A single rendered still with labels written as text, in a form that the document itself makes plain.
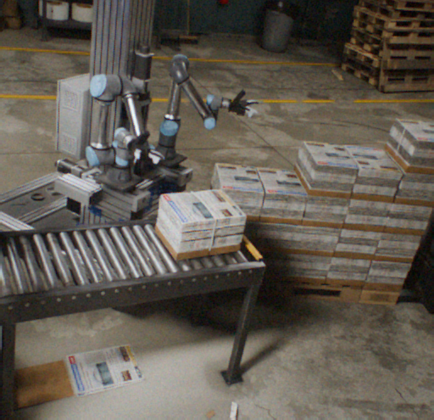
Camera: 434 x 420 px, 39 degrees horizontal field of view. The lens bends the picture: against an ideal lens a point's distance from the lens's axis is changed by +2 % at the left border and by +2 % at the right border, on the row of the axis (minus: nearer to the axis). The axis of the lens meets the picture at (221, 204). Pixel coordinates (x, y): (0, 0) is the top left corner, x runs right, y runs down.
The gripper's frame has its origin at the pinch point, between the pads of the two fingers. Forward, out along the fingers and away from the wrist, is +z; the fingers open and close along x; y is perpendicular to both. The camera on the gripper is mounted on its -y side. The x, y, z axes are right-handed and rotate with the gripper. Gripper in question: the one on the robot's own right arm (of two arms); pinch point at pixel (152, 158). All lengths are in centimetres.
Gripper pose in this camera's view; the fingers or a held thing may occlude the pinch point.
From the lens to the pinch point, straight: 303.1
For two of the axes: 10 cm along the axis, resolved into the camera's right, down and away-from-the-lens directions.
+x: -7.8, 0.3, -6.2
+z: 5.5, 4.8, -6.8
